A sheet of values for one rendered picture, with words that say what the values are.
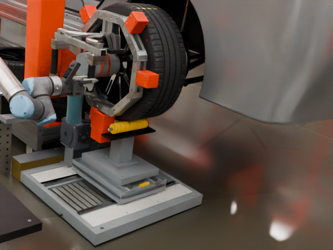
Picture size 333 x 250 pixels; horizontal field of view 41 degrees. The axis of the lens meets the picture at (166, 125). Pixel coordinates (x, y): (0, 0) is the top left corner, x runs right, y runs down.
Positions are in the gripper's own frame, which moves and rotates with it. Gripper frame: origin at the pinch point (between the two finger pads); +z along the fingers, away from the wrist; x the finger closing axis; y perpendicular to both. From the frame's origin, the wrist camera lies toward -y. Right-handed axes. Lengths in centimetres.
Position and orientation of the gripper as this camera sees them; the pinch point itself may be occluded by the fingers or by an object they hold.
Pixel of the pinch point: (93, 78)
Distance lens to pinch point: 226.4
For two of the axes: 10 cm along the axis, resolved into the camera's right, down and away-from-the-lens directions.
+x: 6.9, 3.3, -6.4
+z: 7.1, -1.4, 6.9
